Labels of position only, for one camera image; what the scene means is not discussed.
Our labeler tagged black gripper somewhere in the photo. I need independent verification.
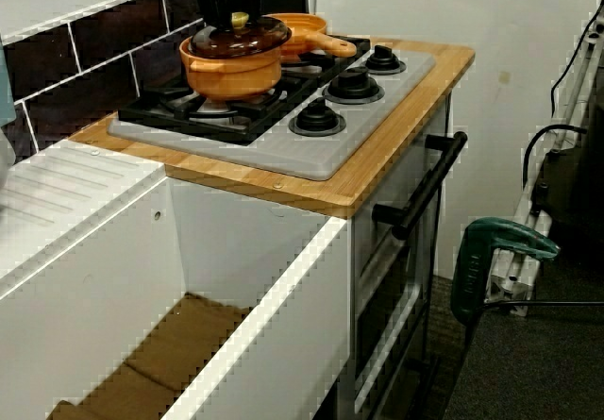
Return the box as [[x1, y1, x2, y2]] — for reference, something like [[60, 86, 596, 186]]
[[195, 0, 265, 32]]

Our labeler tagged brown transparent lid yellow knob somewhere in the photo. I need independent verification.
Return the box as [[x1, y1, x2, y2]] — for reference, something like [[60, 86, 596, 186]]
[[191, 11, 293, 60]]

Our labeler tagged orange frying pan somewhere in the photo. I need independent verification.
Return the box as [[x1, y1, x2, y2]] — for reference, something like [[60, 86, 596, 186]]
[[271, 12, 359, 65]]

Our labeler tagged orange plastic pot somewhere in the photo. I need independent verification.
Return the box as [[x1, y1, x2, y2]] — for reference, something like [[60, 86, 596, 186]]
[[178, 37, 284, 101]]

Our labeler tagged black burner grate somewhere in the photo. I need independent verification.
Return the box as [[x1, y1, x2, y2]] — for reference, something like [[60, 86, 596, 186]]
[[277, 37, 372, 86], [117, 68, 327, 145]]

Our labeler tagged black stove knob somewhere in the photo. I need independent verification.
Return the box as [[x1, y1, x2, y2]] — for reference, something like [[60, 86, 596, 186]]
[[362, 44, 407, 76], [323, 66, 386, 105], [288, 97, 348, 137]]

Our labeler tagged dark tile backsplash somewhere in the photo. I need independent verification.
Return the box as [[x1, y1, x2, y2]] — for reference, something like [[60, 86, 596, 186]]
[[0, 0, 256, 164]]

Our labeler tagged grey stove top plate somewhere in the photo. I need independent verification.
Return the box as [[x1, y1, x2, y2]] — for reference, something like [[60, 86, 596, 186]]
[[107, 44, 436, 180]]

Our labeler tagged wooden kitchen countertop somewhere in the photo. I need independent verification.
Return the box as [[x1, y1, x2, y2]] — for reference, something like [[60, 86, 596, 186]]
[[68, 37, 476, 218]]

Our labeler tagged toy oven front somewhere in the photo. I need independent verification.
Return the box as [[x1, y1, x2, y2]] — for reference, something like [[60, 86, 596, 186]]
[[348, 93, 454, 420]]

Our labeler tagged white sink basin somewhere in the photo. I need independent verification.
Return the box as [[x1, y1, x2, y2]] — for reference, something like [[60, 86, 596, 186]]
[[0, 139, 353, 420]]

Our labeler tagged green clamp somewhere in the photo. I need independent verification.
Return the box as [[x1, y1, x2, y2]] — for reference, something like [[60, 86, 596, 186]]
[[450, 216, 562, 325]]

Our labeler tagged black device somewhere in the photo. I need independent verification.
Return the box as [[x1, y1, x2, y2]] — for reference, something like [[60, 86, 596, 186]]
[[530, 122, 604, 251]]

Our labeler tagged black oven door handle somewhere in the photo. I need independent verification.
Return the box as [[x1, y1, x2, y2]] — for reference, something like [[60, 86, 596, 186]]
[[371, 130, 469, 241]]

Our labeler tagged black cable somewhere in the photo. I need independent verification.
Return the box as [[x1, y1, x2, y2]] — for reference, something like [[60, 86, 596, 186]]
[[523, 125, 589, 190], [550, 7, 604, 109]]

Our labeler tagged aluminium frame rail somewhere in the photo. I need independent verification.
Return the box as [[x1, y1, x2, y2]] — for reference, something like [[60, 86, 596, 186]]
[[483, 8, 604, 317]]

